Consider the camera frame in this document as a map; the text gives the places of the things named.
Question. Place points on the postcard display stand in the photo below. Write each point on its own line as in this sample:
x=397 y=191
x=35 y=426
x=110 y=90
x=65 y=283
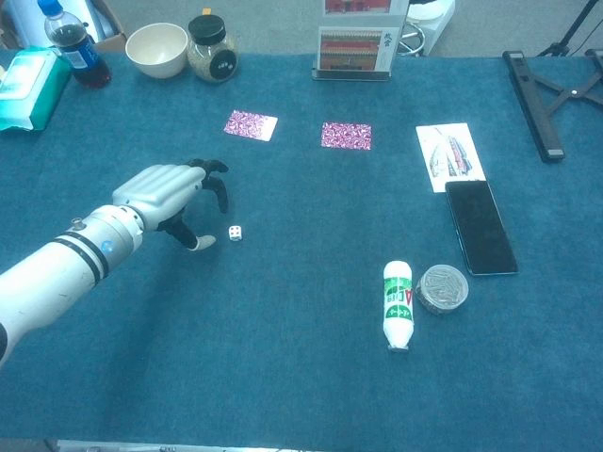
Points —
x=351 y=49

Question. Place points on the cola bottle blue label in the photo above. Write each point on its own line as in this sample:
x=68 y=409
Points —
x=77 y=52

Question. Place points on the teal felt table mat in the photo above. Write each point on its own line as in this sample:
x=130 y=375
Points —
x=282 y=339

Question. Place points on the black folding stand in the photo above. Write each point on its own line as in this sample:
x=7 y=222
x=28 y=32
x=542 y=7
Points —
x=532 y=103

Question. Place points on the magenta patterned playing card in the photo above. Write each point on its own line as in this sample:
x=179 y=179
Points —
x=250 y=125
x=346 y=136

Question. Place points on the cardboard box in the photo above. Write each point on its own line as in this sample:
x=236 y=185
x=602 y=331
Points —
x=115 y=40

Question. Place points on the white illustrated postcard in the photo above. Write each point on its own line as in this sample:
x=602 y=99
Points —
x=443 y=146

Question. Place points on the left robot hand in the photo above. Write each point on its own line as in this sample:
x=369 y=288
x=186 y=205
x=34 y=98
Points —
x=160 y=188

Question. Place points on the chrome stool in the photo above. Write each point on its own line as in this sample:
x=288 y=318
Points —
x=420 y=37

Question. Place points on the cream bowl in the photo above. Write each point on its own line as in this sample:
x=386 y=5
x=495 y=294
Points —
x=158 y=56

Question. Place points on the green wet wipes pack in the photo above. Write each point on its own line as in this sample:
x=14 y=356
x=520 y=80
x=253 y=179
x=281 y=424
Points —
x=28 y=89

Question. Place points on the black smartphone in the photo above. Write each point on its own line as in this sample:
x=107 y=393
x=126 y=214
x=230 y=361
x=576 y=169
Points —
x=480 y=228

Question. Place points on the white die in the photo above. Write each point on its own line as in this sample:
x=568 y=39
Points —
x=235 y=233

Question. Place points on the round clear clip box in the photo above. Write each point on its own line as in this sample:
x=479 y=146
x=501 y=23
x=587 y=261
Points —
x=442 y=289

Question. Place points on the glass jar black lid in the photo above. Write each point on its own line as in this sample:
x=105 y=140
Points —
x=207 y=59

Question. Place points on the white bottle green label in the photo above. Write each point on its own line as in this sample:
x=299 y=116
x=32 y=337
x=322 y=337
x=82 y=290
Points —
x=398 y=306

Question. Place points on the black tripod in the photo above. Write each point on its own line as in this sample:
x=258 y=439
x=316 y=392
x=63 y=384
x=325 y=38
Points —
x=578 y=23

